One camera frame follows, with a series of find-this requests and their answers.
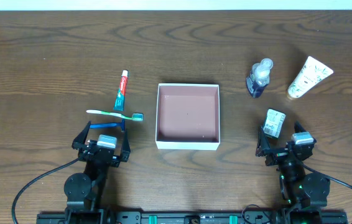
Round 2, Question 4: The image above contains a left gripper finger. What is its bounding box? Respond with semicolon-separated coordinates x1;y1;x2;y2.
120;130;131;162
72;121;91;150

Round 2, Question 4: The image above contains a green white soap packet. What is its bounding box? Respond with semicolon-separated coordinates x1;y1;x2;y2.
262;109;286;139

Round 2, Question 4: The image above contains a white Pantene tube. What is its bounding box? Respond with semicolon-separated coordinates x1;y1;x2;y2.
287;56;333;99

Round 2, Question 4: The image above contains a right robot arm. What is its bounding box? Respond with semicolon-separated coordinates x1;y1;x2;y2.
256;122;330;210

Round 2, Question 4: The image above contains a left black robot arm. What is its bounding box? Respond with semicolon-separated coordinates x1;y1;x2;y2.
64;123;131;212

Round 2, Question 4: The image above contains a blue disposable razor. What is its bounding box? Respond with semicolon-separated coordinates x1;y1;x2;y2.
90;119;126;132

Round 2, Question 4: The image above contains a green white toothbrush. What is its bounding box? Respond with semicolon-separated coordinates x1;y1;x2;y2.
86;110;144;121

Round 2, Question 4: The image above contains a red green toothpaste tube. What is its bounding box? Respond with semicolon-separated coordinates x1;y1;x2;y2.
113;70;129;111

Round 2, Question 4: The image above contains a white box with pink interior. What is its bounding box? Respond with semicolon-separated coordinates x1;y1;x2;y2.
155;83;221;151

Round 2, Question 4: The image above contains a right black cable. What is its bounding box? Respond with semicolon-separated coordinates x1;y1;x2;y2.
302;163;352;224

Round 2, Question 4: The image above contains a black cable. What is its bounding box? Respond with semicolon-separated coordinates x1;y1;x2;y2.
11;157;82;224
302;163;352;224

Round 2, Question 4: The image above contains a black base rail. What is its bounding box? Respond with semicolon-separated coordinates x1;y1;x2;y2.
36;210;348;224

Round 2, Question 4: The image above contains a left black cable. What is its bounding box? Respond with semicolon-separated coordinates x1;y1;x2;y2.
11;157;82;224

